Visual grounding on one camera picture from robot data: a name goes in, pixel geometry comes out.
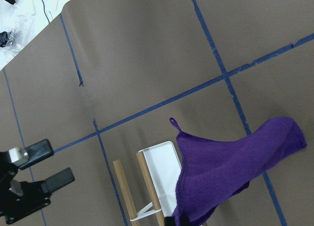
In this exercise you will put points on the clear plastic bag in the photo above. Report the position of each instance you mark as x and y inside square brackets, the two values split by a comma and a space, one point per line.
[15, 36]

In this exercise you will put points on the purple microfiber towel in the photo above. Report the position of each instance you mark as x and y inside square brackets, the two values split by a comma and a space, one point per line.
[214, 171]

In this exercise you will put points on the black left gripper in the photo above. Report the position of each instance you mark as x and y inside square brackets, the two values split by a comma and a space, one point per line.
[21, 199]

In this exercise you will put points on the white wood towel rack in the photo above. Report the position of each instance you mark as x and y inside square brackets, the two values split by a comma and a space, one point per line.
[160, 167]

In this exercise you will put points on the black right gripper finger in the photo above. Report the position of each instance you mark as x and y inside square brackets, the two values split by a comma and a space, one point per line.
[169, 221]

